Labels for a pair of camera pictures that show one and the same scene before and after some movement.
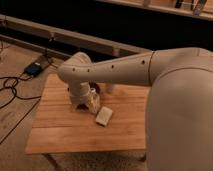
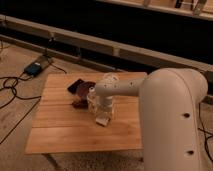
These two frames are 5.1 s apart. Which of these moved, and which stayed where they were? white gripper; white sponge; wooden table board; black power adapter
Moved: white gripper
Stayed: wooden table board; white sponge; black power adapter
